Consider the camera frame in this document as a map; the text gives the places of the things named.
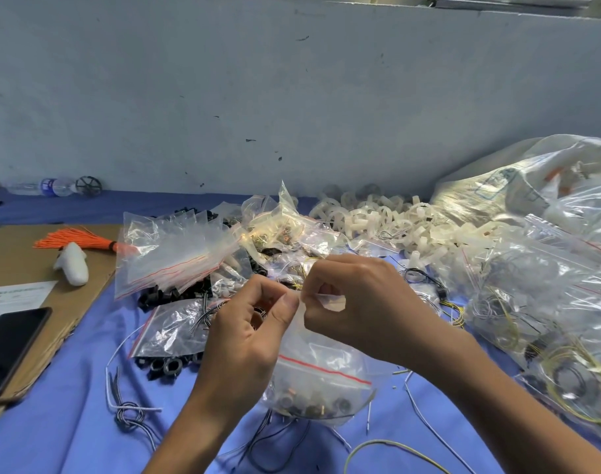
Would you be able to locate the person's right forearm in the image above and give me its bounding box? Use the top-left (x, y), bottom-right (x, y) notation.
top-left (417, 329), bottom-right (601, 474)

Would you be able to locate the clear plastic water bottle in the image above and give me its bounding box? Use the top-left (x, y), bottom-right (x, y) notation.
top-left (5, 176), bottom-right (77, 198)

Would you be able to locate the stack of plastic bags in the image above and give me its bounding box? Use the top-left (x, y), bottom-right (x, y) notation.
top-left (113, 206), bottom-right (244, 301)

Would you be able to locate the heap of plastic bags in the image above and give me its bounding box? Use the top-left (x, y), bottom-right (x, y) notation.
top-left (210, 181), bottom-right (353, 289)

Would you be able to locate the black smartphone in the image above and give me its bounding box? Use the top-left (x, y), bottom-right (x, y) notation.
top-left (0, 305), bottom-right (54, 403)

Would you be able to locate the pile of white plastic wheels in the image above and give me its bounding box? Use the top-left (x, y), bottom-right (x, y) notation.
top-left (308, 191), bottom-right (501, 269)

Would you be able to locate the person's left hand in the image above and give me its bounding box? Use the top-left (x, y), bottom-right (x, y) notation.
top-left (190, 273), bottom-right (302, 423)

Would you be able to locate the pile of large plastic bags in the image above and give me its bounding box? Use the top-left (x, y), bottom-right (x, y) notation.
top-left (427, 134), bottom-right (601, 442)

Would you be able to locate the orange tie bundle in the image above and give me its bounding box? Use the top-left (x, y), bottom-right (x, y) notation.
top-left (33, 226), bottom-right (136, 255)

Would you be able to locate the blue cloth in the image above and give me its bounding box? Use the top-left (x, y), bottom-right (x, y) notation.
top-left (0, 189), bottom-right (601, 474)

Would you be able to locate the long yellow green wire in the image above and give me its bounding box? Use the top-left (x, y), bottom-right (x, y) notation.
top-left (340, 368), bottom-right (476, 474)

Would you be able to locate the white paper sheet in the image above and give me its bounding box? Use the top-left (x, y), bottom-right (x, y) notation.
top-left (0, 280), bottom-right (59, 334)

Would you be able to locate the pile of black plastic rings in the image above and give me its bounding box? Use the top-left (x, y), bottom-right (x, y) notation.
top-left (131, 274), bottom-right (274, 383)

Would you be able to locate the white handheld device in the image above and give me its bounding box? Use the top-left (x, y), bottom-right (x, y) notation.
top-left (52, 240), bottom-right (91, 288)

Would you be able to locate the window frame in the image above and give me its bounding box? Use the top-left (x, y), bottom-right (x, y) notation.
top-left (427, 0), bottom-right (601, 16)

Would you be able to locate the black round wheel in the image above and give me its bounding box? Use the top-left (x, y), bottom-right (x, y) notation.
top-left (74, 174), bottom-right (105, 200)

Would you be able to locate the grey wire bundle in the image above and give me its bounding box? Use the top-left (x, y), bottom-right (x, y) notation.
top-left (104, 323), bottom-right (167, 452)

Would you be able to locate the clear zip plastic bag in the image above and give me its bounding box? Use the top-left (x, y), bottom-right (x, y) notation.
top-left (260, 290), bottom-right (383, 427)

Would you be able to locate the person's right hand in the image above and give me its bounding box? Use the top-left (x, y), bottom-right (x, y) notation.
top-left (299, 253), bottom-right (452, 368)

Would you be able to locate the brown cardboard sheet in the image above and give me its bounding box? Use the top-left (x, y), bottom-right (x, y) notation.
top-left (0, 223), bottom-right (124, 433)

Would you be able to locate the red-zip plastic bag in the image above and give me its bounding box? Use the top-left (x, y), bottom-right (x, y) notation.
top-left (129, 294), bottom-right (219, 361)

